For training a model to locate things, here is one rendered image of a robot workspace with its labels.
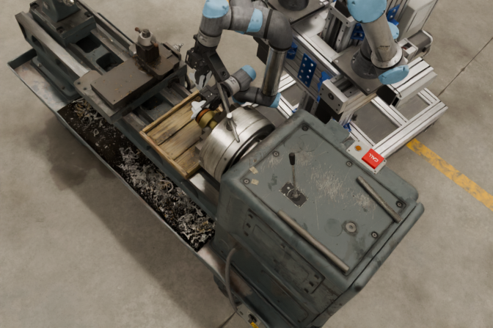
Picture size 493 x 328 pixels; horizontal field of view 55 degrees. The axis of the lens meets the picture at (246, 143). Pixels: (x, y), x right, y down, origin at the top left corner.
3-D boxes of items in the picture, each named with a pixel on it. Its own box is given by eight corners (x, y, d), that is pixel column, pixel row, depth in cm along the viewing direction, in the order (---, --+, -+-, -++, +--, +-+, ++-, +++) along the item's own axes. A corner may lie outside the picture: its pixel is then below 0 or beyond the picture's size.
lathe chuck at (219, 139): (269, 139, 205) (269, 105, 176) (218, 189, 196) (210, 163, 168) (254, 126, 207) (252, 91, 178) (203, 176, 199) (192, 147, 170)
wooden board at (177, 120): (243, 132, 216) (244, 127, 213) (185, 180, 200) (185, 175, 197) (198, 93, 225) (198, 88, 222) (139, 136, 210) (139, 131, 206)
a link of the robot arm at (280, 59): (302, 9, 182) (279, 98, 220) (274, 4, 182) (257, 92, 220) (298, 27, 175) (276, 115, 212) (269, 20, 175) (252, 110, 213)
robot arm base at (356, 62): (366, 48, 211) (373, 31, 203) (391, 69, 206) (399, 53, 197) (342, 62, 205) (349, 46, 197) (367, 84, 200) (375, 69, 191)
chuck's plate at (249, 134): (275, 144, 203) (276, 111, 175) (224, 195, 195) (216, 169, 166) (269, 139, 205) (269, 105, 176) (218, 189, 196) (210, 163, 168)
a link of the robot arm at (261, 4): (286, -28, 218) (265, 45, 184) (254, -35, 219) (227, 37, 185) (290, -52, 209) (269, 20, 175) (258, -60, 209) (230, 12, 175)
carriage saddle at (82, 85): (188, 72, 232) (188, 64, 227) (112, 125, 211) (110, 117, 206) (148, 38, 241) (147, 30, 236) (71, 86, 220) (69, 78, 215)
